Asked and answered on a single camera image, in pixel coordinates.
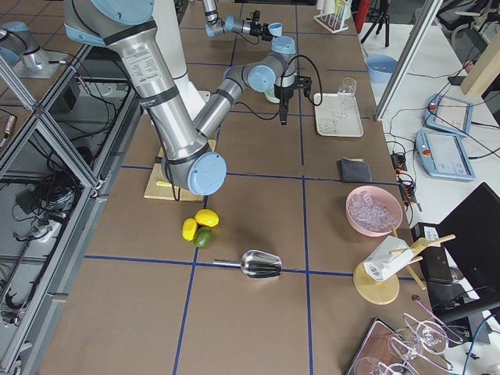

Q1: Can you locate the blue teach pendant far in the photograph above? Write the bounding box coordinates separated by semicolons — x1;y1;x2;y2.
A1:
423;94;473;137

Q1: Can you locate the white wire cup rack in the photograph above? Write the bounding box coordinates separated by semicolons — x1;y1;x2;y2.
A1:
313;0;352;34

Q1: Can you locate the pink bowl with ice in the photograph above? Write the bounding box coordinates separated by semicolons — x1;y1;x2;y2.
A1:
345;185;403;237

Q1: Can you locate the yellow lemon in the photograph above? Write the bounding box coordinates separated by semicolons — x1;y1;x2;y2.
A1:
181;218;198;241
195;209;220;227

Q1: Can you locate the black monitor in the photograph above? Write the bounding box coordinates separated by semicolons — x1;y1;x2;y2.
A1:
437;182;499;323

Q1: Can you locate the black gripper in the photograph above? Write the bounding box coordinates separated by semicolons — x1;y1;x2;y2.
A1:
274;73;297;125
249;10;270;41

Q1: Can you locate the blue teach pendant near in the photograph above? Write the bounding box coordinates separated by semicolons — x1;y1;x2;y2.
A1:
415;130;476;181

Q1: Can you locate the light blue plastic cup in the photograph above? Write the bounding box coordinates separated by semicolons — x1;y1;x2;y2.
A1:
267;23;282;37

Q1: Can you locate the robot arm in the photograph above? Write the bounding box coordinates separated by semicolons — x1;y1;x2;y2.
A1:
64;1;296;195
202;0;273;41

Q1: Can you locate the wooden cutting board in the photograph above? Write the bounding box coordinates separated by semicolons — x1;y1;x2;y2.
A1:
144;149;204;202

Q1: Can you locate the metal ice scoop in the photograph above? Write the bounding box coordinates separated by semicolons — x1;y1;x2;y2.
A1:
212;249;282;279

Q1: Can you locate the blue teach pendant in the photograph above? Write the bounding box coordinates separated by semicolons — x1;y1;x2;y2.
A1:
415;130;476;181
423;94;473;137

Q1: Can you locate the green avocado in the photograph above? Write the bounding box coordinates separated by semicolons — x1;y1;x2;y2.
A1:
193;227;213;248

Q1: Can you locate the green bowl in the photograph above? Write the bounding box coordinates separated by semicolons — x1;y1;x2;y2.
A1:
264;87;280;104

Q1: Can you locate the wine glass on tray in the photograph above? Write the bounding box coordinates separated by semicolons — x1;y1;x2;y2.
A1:
333;77;357;120

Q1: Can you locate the aluminium frame post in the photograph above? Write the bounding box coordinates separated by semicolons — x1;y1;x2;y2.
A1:
374;0;444;121

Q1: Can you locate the blue bowl with fork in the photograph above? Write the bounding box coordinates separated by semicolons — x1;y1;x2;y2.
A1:
366;55;398;84

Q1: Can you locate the yellow plastic knife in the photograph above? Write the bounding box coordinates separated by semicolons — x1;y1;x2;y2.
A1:
155;180;172;188

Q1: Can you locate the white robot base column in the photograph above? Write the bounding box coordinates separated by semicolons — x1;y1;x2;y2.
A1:
153;0;211;120

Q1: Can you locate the cream bear tray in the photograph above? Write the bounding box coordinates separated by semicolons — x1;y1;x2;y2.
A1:
314;93;364;138

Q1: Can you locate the wooden paper towel stand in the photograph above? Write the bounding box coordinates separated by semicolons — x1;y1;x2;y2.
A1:
353;230;455;305

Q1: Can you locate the grey folded cloth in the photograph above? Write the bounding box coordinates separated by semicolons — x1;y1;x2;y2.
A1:
337;158;372;183

